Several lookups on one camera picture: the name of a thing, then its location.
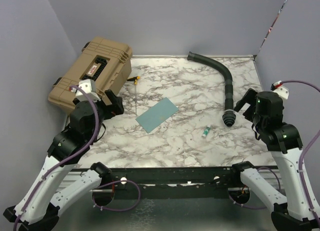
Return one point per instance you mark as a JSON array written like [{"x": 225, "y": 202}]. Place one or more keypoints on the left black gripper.
[{"x": 116, "y": 108}]

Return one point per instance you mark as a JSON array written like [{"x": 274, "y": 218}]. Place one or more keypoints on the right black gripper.
[{"x": 250, "y": 97}]

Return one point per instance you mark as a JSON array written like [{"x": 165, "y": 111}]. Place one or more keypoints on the teal paper envelope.
[{"x": 156, "y": 115}]

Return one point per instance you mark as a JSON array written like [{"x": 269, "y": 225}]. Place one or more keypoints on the green white glue stick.
[{"x": 206, "y": 131}]

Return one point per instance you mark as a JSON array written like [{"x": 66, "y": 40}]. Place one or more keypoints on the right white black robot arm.
[{"x": 297, "y": 209}]

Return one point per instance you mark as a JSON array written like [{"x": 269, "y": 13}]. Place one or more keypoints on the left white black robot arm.
[{"x": 62, "y": 153}]

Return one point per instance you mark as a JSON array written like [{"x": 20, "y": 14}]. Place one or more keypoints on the tan plastic tool case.
[{"x": 106, "y": 62}]

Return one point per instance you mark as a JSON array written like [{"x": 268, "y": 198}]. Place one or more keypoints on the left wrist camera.
[{"x": 89, "y": 87}]

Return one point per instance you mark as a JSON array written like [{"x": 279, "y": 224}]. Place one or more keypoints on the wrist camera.
[
  {"x": 278, "y": 88},
  {"x": 89, "y": 87}
]

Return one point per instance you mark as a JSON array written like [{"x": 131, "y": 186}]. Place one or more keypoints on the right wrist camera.
[{"x": 278, "y": 88}]

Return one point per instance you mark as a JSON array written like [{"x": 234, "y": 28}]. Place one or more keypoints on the yellow handled thin screwdriver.
[{"x": 135, "y": 81}]

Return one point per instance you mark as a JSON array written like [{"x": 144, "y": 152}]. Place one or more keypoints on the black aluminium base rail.
[{"x": 106, "y": 184}]

